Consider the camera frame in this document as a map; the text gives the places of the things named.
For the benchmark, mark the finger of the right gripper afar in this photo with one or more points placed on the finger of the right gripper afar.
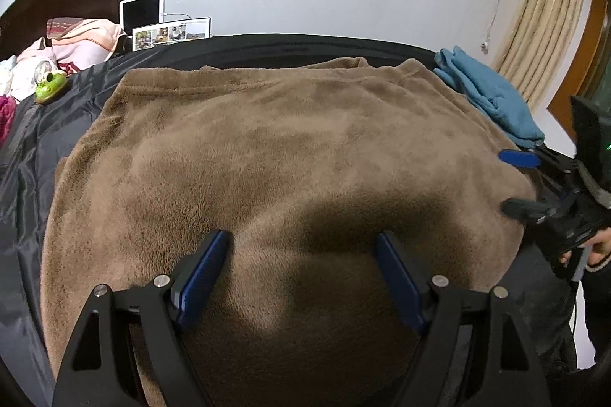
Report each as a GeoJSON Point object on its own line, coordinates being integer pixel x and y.
{"type": "Point", "coordinates": [527, 210]}

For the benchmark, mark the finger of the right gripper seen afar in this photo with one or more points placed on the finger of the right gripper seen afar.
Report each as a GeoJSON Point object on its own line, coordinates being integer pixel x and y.
{"type": "Point", "coordinates": [520, 159]}

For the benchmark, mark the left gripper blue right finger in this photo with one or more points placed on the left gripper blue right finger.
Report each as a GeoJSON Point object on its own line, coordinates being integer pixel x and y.
{"type": "Point", "coordinates": [474, 349]}

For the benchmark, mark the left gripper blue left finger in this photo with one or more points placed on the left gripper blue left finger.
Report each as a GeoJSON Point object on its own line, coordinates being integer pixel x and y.
{"type": "Point", "coordinates": [99, 367]}

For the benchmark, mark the brown fleece sweater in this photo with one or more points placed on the brown fleece sweater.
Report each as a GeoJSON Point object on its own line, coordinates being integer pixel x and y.
{"type": "Point", "coordinates": [304, 166]}

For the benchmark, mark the person's right hand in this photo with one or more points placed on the person's right hand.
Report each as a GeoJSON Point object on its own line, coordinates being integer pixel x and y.
{"type": "Point", "coordinates": [600, 248]}

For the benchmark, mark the blue fleece garment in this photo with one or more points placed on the blue fleece garment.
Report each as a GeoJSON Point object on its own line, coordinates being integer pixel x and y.
{"type": "Point", "coordinates": [490, 93]}

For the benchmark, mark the cream curtain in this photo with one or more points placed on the cream curtain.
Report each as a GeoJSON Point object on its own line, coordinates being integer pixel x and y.
{"type": "Point", "coordinates": [536, 44]}

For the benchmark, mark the black satin sheet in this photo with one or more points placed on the black satin sheet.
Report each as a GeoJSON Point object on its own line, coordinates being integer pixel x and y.
{"type": "Point", "coordinates": [40, 138]}

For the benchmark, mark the magenta folded garment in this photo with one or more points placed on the magenta folded garment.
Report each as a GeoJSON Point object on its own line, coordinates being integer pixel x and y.
{"type": "Point", "coordinates": [7, 113]}

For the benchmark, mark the green toy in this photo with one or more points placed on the green toy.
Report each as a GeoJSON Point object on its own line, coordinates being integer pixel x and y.
{"type": "Point", "coordinates": [52, 86]}

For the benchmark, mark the cream pink blanket pile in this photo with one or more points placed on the cream pink blanket pile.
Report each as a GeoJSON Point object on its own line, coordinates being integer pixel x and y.
{"type": "Point", "coordinates": [31, 72]}

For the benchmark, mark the striped pink pillow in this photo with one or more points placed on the striped pink pillow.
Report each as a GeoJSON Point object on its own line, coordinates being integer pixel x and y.
{"type": "Point", "coordinates": [78, 44]}

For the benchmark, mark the white tablet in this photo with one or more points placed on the white tablet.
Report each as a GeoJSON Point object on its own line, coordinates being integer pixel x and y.
{"type": "Point", "coordinates": [140, 13]}

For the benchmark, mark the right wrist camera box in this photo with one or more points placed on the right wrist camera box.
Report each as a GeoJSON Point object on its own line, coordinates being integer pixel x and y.
{"type": "Point", "coordinates": [592, 128]}

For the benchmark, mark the window with wooden frame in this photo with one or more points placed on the window with wooden frame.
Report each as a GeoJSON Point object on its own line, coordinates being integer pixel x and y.
{"type": "Point", "coordinates": [587, 67]}

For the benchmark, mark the photo collage frame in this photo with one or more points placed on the photo collage frame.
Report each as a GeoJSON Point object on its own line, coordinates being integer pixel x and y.
{"type": "Point", "coordinates": [170, 33]}

